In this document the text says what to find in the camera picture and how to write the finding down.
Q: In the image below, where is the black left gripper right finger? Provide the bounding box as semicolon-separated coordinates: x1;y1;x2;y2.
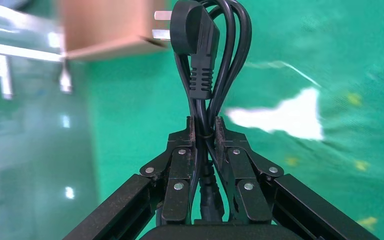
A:
214;115;380;240

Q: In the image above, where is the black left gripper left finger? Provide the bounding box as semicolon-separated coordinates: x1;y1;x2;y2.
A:
62;115;198;240

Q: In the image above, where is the black power cord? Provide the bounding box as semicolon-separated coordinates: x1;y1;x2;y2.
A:
151;0;253;223

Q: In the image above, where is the open brown cardboard box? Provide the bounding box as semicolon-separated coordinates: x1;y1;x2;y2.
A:
58;0;170;61

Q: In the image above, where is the green table cloth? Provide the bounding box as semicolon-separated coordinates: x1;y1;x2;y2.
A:
87;0;384;240

